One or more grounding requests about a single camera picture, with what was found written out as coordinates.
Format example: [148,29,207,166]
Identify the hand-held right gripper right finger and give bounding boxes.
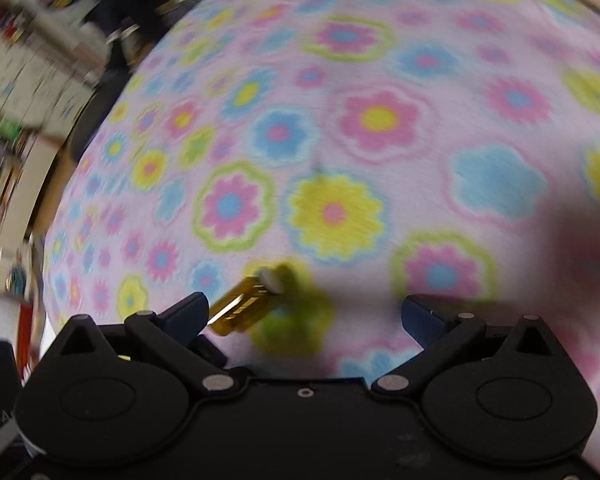
[371,294,557,394]

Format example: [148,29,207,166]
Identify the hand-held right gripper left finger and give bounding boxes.
[59,292,233,392]

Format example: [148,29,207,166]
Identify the amber bottle with white cap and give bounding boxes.
[209,265,293,337]

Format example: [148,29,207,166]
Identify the floral fleece blanket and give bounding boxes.
[42,0,600,480]

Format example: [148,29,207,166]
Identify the cluttered white shelf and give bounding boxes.
[0,0,111,341]

